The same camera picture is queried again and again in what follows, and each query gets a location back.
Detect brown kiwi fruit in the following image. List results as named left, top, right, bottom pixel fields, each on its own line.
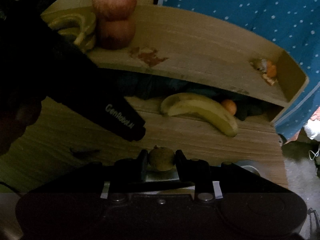
left=148, top=145, right=175, bottom=172

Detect yellow banana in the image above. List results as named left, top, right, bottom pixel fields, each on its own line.
left=160, top=93, right=238, bottom=137

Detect metal tray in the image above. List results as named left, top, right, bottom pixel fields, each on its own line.
left=145, top=160, right=267, bottom=182

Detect banana bunch on shelf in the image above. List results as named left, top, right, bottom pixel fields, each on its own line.
left=48, top=12, right=96, bottom=53

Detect small orange under shelf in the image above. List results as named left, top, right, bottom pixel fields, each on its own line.
left=221, top=100, right=237, bottom=115

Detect red apple top shelf lower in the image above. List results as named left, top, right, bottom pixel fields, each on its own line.
left=99, top=18, right=136, bottom=50

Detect red apple shelf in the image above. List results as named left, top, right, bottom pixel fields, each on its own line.
left=92, top=0, right=137, bottom=21
left=99, top=18, right=136, bottom=50

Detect red apple top shelf upper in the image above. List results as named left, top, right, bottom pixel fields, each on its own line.
left=92, top=0, right=137, bottom=21

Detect wooden desk shelf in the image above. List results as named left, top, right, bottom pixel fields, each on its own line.
left=88, top=5, right=309, bottom=111

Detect white plastic bag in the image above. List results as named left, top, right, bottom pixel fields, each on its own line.
left=304, top=119, right=320, bottom=141

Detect orange peel scraps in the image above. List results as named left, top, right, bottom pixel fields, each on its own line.
left=250, top=59, right=277, bottom=86

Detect blue dotted fabric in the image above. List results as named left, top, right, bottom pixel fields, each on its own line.
left=154, top=0, right=319, bottom=139

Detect white cable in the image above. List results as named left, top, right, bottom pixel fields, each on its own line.
left=309, top=147, right=320, bottom=161

